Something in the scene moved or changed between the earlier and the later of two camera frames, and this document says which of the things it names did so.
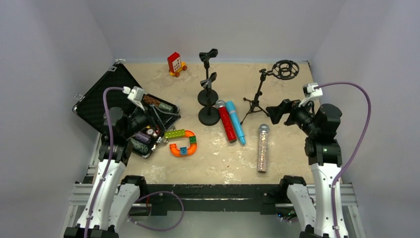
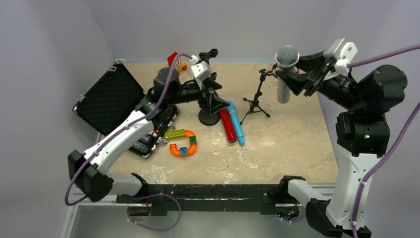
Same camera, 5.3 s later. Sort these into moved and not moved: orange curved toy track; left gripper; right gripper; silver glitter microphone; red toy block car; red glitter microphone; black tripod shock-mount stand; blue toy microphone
Moved: left gripper; silver glitter microphone; right gripper
Not moved: black tripod shock-mount stand; blue toy microphone; red toy block car; orange curved toy track; red glitter microphone
